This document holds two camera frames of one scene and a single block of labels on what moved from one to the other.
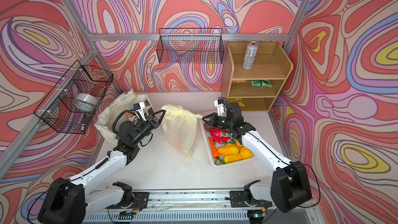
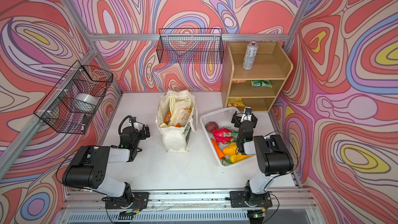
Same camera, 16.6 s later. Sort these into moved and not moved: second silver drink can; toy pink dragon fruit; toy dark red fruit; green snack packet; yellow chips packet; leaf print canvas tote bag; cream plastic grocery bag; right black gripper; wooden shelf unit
Moved: right black gripper; cream plastic grocery bag; leaf print canvas tote bag
Not moved: toy dark red fruit; green snack packet; wooden shelf unit; yellow chips packet; toy pink dragon fruit; second silver drink can
